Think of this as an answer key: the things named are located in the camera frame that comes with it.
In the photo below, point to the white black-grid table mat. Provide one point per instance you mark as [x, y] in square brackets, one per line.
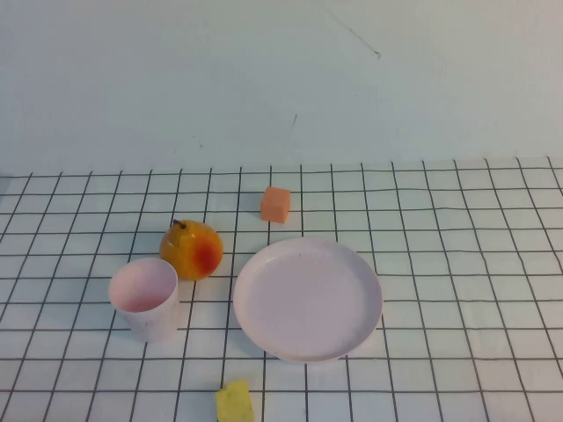
[440, 264]

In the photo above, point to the pink plastic cup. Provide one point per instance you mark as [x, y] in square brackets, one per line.
[149, 316]

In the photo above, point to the yellow sponge piece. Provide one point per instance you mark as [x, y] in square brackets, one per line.
[234, 402]

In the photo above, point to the yellow-orange toy pear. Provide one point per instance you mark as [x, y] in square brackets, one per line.
[189, 255]

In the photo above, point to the pink round plate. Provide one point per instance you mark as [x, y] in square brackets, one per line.
[308, 303]

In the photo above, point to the orange foam cube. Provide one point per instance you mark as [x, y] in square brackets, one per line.
[275, 204]

